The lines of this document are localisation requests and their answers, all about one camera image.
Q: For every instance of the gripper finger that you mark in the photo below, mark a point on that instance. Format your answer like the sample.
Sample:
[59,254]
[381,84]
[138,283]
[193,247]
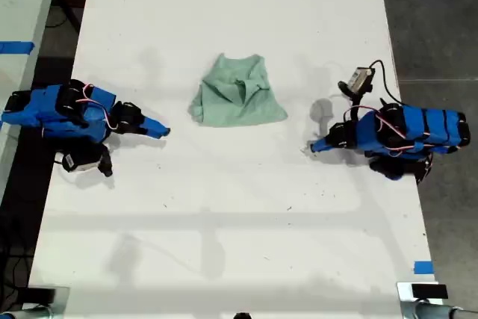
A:
[157,124]
[321,145]
[155,133]

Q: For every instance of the small black box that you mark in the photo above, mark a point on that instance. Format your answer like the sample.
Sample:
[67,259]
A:
[39,294]
[429,291]

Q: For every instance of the short black camera stalk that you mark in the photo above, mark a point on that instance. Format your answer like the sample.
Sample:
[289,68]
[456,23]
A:
[355,100]
[105,162]

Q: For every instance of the blue tape strip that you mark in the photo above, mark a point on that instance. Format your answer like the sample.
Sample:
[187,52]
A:
[424,267]
[16,47]

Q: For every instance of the pale green T-shirt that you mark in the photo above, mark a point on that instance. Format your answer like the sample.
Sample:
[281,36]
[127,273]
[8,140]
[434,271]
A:
[239,110]

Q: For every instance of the metal clamp bracket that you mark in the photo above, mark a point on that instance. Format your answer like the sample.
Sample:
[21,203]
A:
[61,304]
[405,304]

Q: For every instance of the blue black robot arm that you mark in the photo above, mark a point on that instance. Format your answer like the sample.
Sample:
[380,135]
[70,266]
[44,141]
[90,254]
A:
[45,113]
[429,128]

